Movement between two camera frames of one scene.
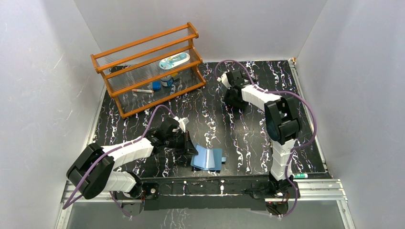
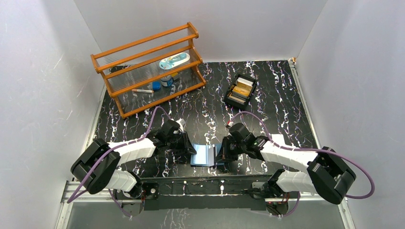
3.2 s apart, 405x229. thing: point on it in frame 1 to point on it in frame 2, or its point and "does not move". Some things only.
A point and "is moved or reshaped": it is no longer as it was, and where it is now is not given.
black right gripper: [230, 89] to [224, 155]
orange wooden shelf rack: [140, 74] does not move
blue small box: [156, 86] does not move
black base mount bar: [206, 193] does not move
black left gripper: [186, 140] does not move
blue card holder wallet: [207, 159] is moved or reshaped
